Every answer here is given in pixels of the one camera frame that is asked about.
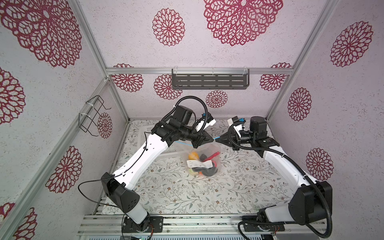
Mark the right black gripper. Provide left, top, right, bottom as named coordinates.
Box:
left=216, top=129, right=256, bottom=153

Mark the yellow toy potato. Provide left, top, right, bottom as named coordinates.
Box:
left=188, top=152, right=200, bottom=161

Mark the red toy chili pepper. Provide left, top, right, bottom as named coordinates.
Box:
left=205, top=152, right=220, bottom=161

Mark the clear zip top bag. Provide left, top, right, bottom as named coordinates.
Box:
left=177, top=141, right=222, bottom=178

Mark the dark oval toy avocado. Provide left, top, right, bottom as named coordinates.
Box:
left=201, top=167, right=218, bottom=177

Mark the white perforated plastic basket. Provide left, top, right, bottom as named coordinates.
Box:
left=137, top=120, right=188, bottom=158

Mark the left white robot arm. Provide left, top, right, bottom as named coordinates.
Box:
left=101, top=106, right=216, bottom=225

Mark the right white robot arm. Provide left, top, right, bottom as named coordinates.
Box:
left=216, top=116, right=333, bottom=226

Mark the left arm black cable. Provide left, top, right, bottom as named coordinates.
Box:
left=77, top=95, right=210, bottom=240

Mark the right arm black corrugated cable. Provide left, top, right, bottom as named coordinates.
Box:
left=227, top=123, right=333, bottom=240

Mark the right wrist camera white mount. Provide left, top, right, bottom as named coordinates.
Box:
left=227, top=116, right=246, bottom=137

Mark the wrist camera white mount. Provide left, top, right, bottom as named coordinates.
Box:
left=227, top=116, right=246, bottom=137
left=194, top=113, right=216, bottom=132

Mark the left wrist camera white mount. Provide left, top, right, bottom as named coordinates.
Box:
left=194, top=113, right=216, bottom=132

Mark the grey slotted wall shelf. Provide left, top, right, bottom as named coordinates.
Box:
left=171, top=69, right=250, bottom=90

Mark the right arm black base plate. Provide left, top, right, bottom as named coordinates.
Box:
left=242, top=215, right=286, bottom=233

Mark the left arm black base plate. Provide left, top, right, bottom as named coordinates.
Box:
left=122, top=216, right=164, bottom=234

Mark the black wire wall rack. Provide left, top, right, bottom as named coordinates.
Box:
left=78, top=95, right=113, bottom=139

